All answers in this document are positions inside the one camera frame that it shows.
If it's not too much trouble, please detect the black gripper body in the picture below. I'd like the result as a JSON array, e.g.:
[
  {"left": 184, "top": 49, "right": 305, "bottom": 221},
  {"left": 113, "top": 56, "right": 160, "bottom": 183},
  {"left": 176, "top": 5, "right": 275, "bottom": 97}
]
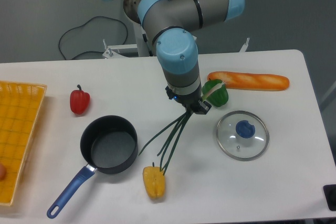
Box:
[{"left": 165, "top": 86, "right": 201, "bottom": 109}]

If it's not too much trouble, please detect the green onion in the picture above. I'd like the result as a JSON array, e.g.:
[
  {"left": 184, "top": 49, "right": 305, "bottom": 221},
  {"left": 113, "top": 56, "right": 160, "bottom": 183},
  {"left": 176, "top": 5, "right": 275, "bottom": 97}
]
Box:
[{"left": 138, "top": 81, "right": 227, "bottom": 176}]

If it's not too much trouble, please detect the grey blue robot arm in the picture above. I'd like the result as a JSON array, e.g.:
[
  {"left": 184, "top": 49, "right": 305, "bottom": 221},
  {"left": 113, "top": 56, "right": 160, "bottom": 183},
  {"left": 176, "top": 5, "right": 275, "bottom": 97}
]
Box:
[{"left": 136, "top": 0, "right": 245, "bottom": 114}]

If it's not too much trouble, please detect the green bell pepper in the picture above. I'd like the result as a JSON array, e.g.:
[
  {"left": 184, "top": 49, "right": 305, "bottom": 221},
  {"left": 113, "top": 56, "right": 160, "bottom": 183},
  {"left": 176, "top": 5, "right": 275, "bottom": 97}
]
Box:
[{"left": 202, "top": 79, "right": 229, "bottom": 108}]

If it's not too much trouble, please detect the glass lid blue knob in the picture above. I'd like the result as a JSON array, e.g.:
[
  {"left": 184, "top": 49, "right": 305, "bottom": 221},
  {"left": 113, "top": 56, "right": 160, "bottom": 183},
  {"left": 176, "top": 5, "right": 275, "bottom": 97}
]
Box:
[{"left": 215, "top": 110, "right": 269, "bottom": 162}]

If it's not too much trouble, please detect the orange baguette bread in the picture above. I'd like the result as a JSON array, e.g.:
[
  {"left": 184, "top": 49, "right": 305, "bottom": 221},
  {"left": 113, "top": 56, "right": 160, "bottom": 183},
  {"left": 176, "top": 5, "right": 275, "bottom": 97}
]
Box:
[{"left": 207, "top": 71, "right": 290, "bottom": 91}]

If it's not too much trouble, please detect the yellow bell pepper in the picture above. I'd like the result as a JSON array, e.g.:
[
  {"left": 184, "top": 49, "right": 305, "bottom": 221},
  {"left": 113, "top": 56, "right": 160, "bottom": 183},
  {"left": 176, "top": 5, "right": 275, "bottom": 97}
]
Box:
[{"left": 142, "top": 163, "right": 166, "bottom": 200}]

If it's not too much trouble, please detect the red bell pepper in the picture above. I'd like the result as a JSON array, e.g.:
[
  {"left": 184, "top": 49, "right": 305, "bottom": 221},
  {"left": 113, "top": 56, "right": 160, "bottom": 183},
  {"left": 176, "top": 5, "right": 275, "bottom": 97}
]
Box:
[{"left": 69, "top": 84, "right": 90, "bottom": 115}]

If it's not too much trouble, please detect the black object at edge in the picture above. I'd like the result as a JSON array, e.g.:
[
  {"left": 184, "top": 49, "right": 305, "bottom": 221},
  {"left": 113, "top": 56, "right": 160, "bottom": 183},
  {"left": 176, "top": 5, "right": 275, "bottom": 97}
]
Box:
[{"left": 323, "top": 184, "right": 336, "bottom": 211}]

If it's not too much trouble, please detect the yellow woven basket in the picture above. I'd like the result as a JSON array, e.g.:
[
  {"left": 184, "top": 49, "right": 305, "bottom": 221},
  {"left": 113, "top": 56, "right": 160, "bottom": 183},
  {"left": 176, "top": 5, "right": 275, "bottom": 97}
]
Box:
[{"left": 1, "top": 81, "right": 47, "bottom": 206}]

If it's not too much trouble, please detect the white bracket right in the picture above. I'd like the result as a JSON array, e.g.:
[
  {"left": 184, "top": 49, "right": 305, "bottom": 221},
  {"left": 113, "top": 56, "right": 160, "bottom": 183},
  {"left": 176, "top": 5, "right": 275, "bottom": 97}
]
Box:
[{"left": 239, "top": 37, "right": 250, "bottom": 52}]

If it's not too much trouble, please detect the white robot mount stand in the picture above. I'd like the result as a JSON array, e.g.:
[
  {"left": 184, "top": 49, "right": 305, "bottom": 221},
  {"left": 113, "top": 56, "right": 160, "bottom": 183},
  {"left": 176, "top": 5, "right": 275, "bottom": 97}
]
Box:
[{"left": 101, "top": 0, "right": 158, "bottom": 59}]

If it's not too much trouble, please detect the black pot blue handle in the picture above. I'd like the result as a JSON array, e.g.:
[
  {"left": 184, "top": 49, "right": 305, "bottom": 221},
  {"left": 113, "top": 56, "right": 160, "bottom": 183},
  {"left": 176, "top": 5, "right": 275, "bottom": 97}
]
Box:
[{"left": 46, "top": 115, "right": 138, "bottom": 219}]

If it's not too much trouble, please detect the black cable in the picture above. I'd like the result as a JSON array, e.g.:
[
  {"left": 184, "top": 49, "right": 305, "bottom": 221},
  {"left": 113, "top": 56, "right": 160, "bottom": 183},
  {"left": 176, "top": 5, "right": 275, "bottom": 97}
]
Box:
[{"left": 58, "top": 16, "right": 129, "bottom": 61}]

